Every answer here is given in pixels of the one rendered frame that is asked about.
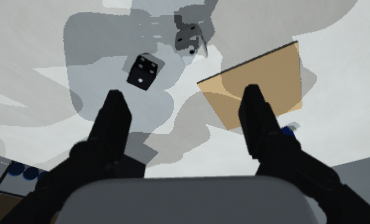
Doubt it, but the blue die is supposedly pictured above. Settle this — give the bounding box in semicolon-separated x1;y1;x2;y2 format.
281;126;296;138

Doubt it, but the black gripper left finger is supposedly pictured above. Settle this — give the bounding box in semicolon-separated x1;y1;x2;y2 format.
0;89;132;224

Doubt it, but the tan flat mat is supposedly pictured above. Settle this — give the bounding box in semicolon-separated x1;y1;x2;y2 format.
197;41;302;130

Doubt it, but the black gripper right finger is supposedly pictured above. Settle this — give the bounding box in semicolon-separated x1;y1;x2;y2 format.
238;84;370;224

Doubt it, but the grey die with black pips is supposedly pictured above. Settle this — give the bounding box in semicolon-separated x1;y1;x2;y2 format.
175;25;208;66

